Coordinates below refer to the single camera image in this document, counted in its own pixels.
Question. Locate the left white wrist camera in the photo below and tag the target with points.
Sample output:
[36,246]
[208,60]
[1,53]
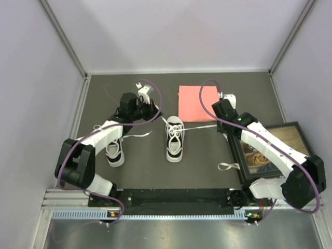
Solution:
[144,92]

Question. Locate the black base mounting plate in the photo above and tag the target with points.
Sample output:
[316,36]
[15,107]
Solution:
[235,198]

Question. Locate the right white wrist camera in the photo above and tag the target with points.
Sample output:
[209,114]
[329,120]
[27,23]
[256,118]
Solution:
[230,97]

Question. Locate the pink folded cloth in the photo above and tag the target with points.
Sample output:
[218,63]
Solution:
[189,106]

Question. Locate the black white sneaker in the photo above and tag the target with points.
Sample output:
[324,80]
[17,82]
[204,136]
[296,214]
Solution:
[114,150]
[175,134]

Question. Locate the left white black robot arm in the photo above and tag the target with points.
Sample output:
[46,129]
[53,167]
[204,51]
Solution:
[76,162]

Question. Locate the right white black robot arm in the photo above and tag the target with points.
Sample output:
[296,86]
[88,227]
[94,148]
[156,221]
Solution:
[303,176]

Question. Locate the black glass-lid display box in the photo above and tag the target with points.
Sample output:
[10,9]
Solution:
[254,165]

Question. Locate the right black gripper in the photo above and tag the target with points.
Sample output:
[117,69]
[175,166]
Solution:
[219,129]

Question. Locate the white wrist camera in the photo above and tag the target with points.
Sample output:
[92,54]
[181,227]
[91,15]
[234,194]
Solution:
[230,97]
[144,92]

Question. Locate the aluminium extrusion rail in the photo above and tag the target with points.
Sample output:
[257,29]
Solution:
[64,198]

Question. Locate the loose white shoelace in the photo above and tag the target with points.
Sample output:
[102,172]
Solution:
[226,166]

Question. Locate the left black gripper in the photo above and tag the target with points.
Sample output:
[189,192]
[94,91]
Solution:
[151,109]

